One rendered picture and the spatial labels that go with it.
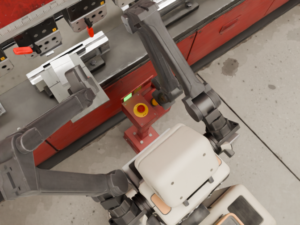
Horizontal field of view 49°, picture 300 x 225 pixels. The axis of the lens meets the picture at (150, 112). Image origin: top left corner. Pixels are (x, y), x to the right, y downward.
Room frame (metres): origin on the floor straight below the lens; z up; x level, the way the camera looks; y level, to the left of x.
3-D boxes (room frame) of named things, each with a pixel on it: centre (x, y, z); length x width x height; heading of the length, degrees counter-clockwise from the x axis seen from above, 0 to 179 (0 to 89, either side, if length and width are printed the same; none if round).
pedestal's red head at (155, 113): (0.53, 0.02, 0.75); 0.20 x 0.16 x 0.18; 140
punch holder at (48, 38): (0.55, 0.46, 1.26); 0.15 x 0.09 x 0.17; 136
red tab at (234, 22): (1.19, -0.39, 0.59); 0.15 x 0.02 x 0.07; 136
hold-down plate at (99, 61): (0.55, 0.37, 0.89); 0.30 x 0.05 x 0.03; 136
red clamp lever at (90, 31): (0.63, 0.29, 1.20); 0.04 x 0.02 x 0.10; 46
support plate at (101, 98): (0.46, 0.33, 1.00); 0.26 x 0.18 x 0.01; 46
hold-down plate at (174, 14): (0.96, -0.02, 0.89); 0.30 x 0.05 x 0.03; 136
